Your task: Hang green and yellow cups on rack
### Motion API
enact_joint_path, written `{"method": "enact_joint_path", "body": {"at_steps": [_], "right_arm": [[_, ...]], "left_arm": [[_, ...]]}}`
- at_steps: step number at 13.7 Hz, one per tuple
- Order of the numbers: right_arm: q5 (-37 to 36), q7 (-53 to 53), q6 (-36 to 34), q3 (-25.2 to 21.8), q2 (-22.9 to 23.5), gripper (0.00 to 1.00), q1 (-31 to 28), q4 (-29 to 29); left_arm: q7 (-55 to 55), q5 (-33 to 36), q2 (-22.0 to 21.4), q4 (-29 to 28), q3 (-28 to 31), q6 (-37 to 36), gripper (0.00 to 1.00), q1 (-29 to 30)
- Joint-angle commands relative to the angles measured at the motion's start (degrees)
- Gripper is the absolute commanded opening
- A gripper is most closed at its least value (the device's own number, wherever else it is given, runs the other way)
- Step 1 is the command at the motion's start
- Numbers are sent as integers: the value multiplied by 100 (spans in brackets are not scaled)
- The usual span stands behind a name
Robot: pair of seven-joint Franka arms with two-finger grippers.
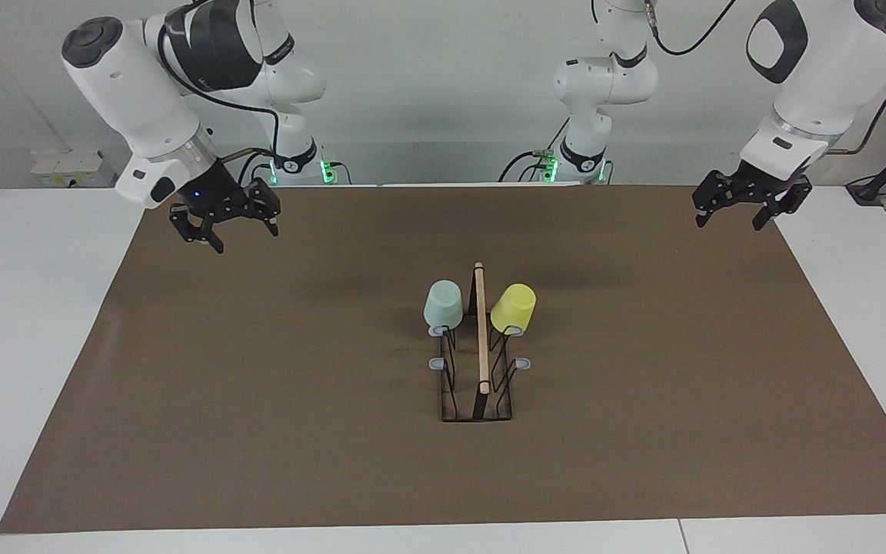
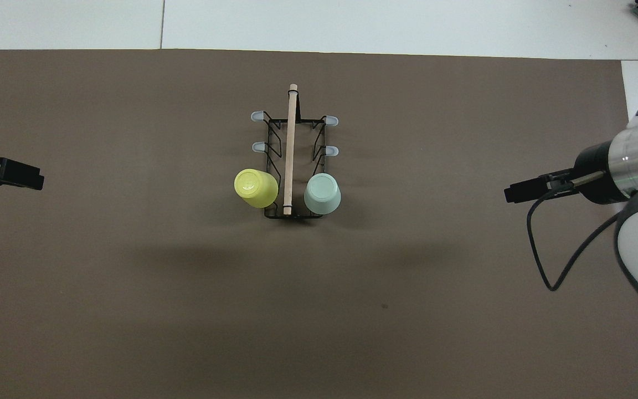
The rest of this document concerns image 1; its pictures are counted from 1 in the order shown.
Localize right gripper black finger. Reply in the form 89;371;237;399
243;179;282;237
168;204;226;255

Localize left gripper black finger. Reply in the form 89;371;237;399
691;171;748;229
752;181;813;232

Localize pale green plastic cup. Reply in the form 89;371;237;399
423;280;465;329

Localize yellow plastic cup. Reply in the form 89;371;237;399
490;283;538;333

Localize white power strip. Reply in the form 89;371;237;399
32;150;117;188

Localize brown table mat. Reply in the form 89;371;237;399
0;185;886;534

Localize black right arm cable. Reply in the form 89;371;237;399
158;0;284;185

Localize black base cables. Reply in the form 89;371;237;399
498;115;571;183

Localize black wire cup rack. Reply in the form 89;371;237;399
428;262;531;422

